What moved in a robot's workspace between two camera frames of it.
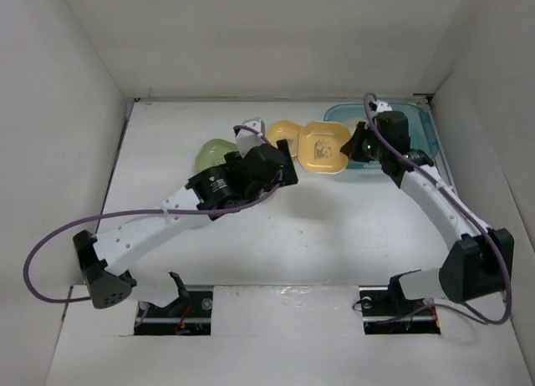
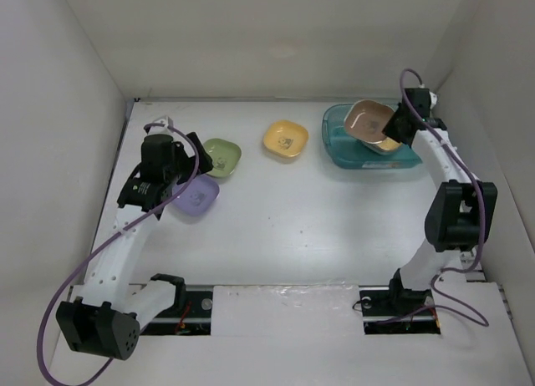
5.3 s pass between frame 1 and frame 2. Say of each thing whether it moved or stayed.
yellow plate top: stayed
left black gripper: moved
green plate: stayed
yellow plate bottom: moved
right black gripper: moved
